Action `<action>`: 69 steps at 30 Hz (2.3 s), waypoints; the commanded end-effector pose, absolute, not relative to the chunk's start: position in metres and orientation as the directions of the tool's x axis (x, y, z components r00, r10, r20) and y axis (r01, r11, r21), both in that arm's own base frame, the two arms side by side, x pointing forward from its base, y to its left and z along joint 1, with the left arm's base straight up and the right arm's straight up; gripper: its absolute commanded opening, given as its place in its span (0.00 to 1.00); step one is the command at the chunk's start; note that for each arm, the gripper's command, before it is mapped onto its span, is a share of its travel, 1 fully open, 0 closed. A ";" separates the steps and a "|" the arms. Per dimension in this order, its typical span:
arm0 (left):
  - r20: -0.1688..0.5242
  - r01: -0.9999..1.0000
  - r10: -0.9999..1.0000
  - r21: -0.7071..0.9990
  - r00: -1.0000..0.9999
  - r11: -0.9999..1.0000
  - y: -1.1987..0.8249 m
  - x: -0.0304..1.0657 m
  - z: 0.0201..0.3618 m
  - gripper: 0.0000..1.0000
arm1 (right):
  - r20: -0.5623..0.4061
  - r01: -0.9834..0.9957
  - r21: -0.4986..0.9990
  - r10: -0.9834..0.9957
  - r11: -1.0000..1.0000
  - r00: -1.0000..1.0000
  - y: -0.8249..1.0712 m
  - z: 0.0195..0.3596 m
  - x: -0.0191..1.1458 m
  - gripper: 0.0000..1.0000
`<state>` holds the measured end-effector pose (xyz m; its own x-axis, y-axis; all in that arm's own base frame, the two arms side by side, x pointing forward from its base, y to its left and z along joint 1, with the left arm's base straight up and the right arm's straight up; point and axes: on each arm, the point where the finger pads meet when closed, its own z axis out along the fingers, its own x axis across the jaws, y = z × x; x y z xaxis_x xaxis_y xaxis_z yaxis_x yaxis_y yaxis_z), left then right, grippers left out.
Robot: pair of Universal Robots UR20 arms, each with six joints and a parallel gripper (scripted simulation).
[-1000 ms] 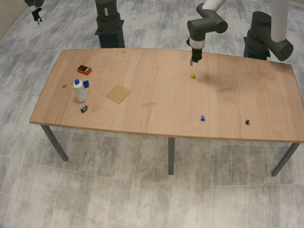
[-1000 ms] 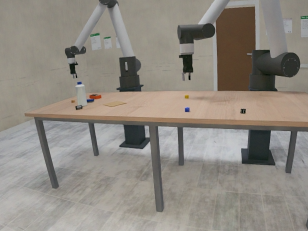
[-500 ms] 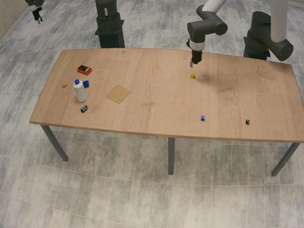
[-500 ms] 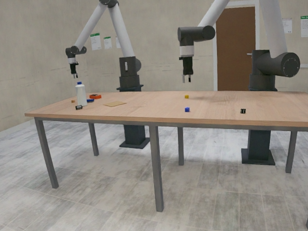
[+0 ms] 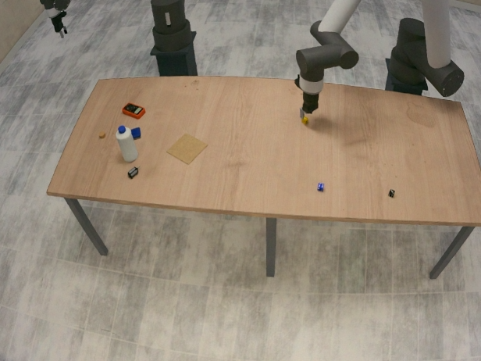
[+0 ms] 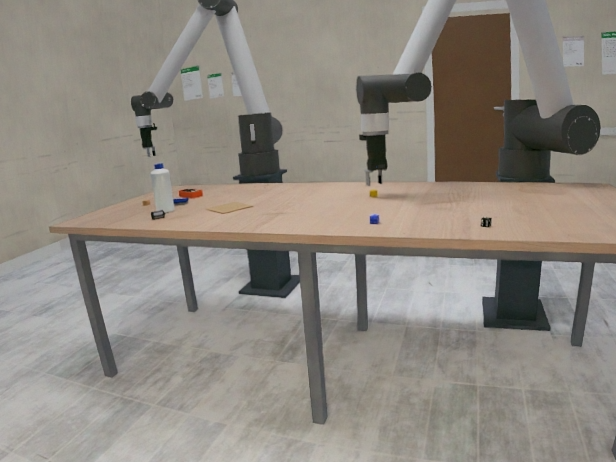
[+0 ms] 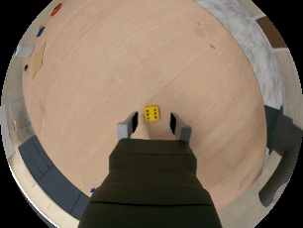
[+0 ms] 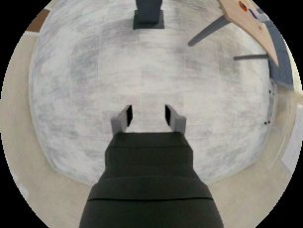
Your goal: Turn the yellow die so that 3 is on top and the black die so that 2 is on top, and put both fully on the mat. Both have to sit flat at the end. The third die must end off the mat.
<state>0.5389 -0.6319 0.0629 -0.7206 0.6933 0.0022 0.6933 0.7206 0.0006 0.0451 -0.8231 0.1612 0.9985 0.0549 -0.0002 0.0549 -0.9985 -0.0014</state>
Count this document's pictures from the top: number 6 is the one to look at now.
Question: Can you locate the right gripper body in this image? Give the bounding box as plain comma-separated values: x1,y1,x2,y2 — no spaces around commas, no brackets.
136,115,157,148

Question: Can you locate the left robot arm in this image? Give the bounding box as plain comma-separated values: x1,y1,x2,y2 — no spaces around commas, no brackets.
356,0,601,179

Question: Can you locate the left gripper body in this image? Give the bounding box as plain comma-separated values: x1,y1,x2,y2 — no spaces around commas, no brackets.
359,113,390,171

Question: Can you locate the tan mat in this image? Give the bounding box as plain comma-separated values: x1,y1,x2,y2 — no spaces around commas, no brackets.
206,202,254,214

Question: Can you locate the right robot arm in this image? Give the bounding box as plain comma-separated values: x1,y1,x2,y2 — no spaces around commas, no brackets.
131,0,283,176

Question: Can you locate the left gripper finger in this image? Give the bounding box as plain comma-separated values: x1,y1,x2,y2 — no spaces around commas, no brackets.
364,169,373,187
378,169,387,185

